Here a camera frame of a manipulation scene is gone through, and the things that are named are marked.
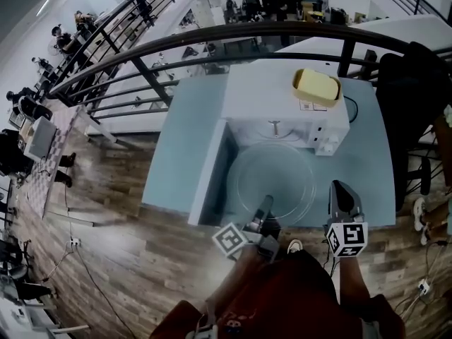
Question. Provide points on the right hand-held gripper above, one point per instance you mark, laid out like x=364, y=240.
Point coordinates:
x=347, y=237

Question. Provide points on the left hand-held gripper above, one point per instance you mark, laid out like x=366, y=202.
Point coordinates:
x=231, y=240

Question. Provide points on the clear glass turntable plate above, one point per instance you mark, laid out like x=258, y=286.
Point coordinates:
x=282, y=161

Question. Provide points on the white microwave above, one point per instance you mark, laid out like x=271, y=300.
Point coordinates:
x=261, y=94

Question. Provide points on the person's left forearm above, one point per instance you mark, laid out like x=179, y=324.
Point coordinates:
x=240, y=277

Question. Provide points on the person's right forearm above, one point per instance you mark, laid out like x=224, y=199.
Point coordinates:
x=353, y=284

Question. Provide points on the person's white shoe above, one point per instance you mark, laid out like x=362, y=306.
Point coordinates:
x=295, y=246

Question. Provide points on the person's red clothing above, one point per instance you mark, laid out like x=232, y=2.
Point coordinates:
x=289, y=302

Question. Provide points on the white power strip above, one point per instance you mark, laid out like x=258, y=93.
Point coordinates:
x=75, y=242
x=423, y=287

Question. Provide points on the black office chair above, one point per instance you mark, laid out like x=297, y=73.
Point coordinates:
x=409, y=94

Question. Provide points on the black metal railing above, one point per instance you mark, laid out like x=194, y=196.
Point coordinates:
x=219, y=37

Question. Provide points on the checkered floor mat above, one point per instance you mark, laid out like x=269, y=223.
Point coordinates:
x=53, y=154

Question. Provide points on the white box appliance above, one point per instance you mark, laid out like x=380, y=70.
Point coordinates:
x=40, y=138

